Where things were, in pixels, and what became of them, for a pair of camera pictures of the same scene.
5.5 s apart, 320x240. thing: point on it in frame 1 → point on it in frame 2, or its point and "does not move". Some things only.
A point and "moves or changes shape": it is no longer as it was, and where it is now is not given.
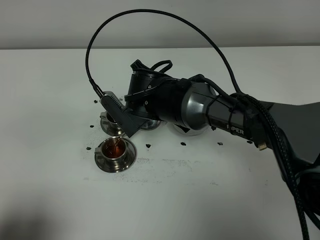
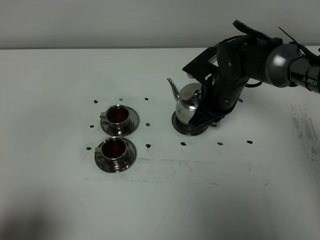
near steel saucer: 102,163 does not move
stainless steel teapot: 151,124 moves or changes shape
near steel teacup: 113,149 does not move
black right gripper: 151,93 → 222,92
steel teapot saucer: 192,132 does not move
